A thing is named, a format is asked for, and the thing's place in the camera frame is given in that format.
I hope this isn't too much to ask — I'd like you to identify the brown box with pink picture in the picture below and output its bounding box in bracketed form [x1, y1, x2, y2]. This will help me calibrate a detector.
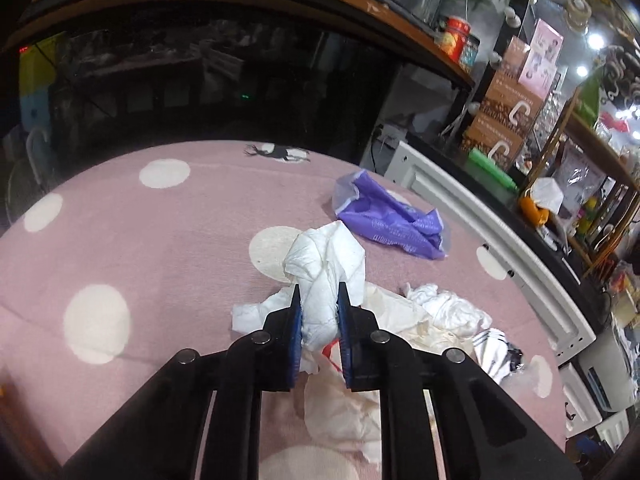
[502, 35, 558, 96]

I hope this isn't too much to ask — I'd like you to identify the purple plastic bag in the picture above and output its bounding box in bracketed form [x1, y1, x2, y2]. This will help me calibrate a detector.
[332, 170, 453, 261]

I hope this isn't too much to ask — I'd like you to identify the glass jar with blue label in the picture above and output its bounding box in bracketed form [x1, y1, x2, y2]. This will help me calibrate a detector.
[457, 35, 482, 72]

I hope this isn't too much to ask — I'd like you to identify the pink polka dot tablecloth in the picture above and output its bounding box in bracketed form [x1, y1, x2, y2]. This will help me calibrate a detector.
[0, 140, 568, 480]

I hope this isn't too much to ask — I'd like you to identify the white bed footboard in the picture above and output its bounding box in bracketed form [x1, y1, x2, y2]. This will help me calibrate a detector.
[372, 140, 598, 366]

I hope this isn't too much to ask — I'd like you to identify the red tin can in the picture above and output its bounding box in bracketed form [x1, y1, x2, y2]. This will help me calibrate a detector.
[440, 16, 472, 63]

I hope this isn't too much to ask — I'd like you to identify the wooden counter ledge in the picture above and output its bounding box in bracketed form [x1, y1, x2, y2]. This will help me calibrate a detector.
[0, 0, 476, 88]

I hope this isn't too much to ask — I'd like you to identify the wooden shelf rack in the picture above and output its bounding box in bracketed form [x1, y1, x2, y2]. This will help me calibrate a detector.
[520, 85, 640, 281]

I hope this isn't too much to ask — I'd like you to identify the beige crumpled paper napkin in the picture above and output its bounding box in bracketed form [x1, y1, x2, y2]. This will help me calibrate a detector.
[302, 280, 441, 463]

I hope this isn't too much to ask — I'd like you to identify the white printer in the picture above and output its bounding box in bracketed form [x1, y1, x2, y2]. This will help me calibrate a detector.
[575, 327, 638, 413]

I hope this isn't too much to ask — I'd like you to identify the orange plastic holder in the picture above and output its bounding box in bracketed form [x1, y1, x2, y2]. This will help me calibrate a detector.
[517, 194, 551, 226]

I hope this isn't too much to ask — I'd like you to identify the brown coffee box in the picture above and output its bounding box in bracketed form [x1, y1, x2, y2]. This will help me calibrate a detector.
[461, 110, 526, 171]
[480, 72, 546, 136]

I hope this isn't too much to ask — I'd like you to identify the green roll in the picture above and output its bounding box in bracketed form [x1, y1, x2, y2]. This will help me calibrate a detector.
[467, 149, 520, 192]

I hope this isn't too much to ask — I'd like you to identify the white tissue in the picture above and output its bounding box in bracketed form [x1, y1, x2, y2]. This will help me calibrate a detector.
[231, 220, 367, 376]

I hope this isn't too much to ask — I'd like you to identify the dark glass display cabinet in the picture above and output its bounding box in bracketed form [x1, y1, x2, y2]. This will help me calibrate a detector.
[0, 10, 406, 241]

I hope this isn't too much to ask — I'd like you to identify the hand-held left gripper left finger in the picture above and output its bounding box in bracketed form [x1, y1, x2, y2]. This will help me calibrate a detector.
[62, 284, 304, 480]

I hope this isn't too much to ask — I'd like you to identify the white low drawer unit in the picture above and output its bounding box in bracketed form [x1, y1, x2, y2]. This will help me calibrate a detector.
[557, 362, 603, 433]

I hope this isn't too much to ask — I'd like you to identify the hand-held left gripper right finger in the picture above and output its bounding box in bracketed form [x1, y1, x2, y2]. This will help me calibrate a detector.
[336, 281, 583, 480]

